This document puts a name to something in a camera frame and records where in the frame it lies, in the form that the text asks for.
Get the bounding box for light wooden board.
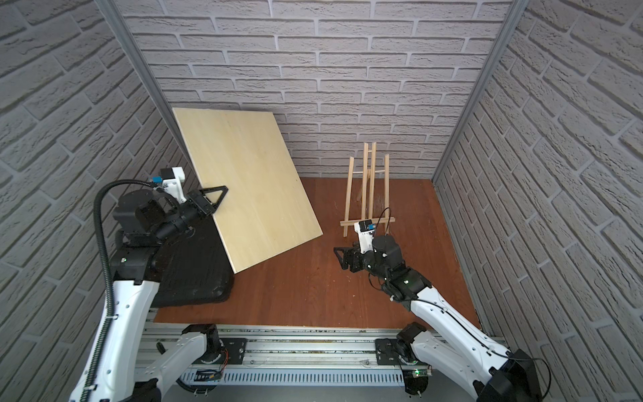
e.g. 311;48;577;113
172;107;323;273

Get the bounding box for small wooden easel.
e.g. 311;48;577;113
339;142;395;238

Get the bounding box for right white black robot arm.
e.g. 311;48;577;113
333;232;549;401

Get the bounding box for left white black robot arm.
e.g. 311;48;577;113
70;179;228;401

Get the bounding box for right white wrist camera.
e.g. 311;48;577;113
353;219;377;254

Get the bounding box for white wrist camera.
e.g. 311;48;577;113
152;167;187;204
353;219;377;254

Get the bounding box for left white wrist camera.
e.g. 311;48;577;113
152;167;187;204

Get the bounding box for right thin black cable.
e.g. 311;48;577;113
366;207;553;400

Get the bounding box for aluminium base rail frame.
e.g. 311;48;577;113
135;321;508;402

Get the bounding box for left black corrugated cable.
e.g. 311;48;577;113
77;179;162;402

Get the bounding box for left aluminium corner post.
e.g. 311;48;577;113
95;1;199;189

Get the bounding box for aluminium corner post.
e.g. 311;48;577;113
95;1;199;189
431;0;529;184

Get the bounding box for right aluminium corner post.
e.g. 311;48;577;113
431;0;529;184

